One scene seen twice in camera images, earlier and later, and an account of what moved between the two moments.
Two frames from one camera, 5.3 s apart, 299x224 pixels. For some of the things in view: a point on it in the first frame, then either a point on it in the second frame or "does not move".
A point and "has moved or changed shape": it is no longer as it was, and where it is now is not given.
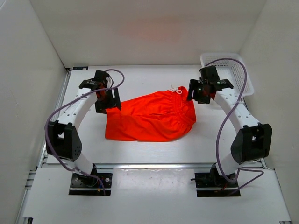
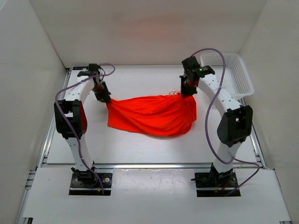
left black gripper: x=113 y=102 → x=104 y=97
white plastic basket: x=231 y=69 does not move
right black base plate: x=213 y=184 does not move
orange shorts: x=164 y=116 has moved or changed shape
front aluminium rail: x=155 y=166 does not move
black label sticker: x=80 y=68 does not move
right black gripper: x=193 y=85 → x=184 y=92
